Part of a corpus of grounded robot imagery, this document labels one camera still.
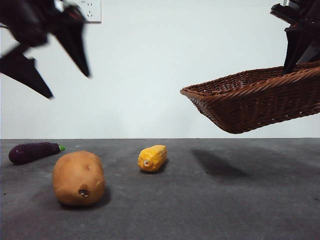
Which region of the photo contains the purple eggplant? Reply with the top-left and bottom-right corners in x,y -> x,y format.
8,141 -> 67,165

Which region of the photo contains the brown wicker basket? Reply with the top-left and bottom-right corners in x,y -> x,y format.
179,59 -> 320,134

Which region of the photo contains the white wall power socket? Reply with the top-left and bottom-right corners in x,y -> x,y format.
82,0 -> 102,25

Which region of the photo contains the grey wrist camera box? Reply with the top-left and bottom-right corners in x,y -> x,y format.
269,3 -> 305,26

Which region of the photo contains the yellow corn cob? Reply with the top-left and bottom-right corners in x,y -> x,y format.
137,144 -> 168,173

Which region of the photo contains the brown potato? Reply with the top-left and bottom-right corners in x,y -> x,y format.
52,150 -> 106,207

